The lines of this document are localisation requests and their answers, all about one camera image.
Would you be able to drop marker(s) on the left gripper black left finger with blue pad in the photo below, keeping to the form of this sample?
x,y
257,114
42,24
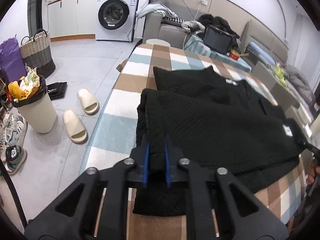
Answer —
x,y
94,206

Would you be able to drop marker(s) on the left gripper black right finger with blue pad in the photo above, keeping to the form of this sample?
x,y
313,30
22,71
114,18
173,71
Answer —
x,y
218,205

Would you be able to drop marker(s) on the black knit sweater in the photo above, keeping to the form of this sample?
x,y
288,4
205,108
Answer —
x,y
216,123

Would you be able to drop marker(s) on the black clothes pile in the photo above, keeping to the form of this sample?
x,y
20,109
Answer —
x,y
218,22

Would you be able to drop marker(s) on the white grey clothes on sofa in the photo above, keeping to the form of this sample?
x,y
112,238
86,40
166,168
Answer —
x,y
172,17

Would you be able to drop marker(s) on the person's right hand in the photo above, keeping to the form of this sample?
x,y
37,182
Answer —
x,y
313,176

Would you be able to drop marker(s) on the grey blanket on bed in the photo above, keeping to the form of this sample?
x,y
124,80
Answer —
x,y
298,80

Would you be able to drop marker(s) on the checkered plaid table cloth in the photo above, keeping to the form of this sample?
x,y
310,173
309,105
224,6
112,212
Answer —
x,y
115,132

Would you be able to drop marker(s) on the cream slipper near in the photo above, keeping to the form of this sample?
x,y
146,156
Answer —
x,y
74,127

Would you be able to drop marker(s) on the cream slipper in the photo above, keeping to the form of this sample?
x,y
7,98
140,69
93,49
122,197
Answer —
x,y
74,127
88,101

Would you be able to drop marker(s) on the green toy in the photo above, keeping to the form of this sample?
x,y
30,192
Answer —
x,y
279,73

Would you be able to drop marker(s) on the dark green sneaker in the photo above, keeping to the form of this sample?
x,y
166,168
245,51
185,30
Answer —
x,y
15,157

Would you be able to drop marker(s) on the cream slipper far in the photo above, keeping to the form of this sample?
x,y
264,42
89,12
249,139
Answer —
x,y
88,101

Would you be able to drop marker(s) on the light blue pillow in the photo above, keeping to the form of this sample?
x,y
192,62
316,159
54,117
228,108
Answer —
x,y
261,54

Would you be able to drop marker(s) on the white green sneaker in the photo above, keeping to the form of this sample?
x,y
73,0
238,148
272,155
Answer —
x,y
14,128

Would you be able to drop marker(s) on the black tray on floor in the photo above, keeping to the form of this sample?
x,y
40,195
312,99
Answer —
x,y
57,90

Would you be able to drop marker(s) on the red instant noodle cup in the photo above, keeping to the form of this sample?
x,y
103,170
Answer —
x,y
233,54

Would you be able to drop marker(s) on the cream trash bin with garbage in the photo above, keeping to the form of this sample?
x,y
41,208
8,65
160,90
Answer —
x,y
29,95

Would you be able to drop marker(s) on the black bag on side table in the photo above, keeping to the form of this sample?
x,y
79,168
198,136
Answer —
x,y
217,40

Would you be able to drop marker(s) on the teal checkered side table cloth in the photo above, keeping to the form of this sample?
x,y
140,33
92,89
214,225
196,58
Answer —
x,y
196,45

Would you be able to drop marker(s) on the purple bag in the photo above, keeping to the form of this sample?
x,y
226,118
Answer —
x,y
12,66

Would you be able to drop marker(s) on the woven laundry basket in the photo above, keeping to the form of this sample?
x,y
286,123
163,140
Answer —
x,y
36,53

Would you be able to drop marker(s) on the round grey stool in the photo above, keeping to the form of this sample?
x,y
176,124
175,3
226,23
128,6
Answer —
x,y
155,41

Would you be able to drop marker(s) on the grey sofa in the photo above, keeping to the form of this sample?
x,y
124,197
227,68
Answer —
x,y
156,27

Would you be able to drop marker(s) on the white kitchen cabinet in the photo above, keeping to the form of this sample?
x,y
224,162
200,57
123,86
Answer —
x,y
72,18

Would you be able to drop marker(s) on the white front-load washing machine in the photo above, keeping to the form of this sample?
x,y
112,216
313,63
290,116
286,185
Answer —
x,y
116,20

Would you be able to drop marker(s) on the wall power socket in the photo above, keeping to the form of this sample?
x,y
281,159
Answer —
x,y
203,2

